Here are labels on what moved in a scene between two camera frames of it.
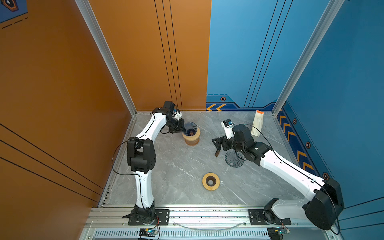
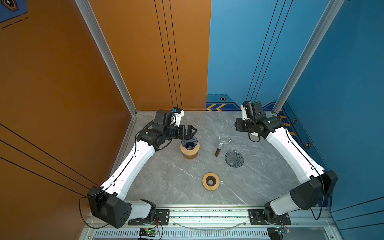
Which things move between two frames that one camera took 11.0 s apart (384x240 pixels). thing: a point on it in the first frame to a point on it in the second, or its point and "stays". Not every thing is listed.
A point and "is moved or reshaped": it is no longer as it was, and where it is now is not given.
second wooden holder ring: (212, 176) stays
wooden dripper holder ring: (193, 139) to (190, 154)
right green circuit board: (277, 233) stays
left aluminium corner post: (90, 17) stays
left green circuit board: (148, 232) stays
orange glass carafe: (191, 140) to (190, 157)
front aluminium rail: (196, 223) stays
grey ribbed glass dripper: (234, 159) stays
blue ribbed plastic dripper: (191, 128) is moved or reshaped
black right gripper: (218, 145) to (239, 126)
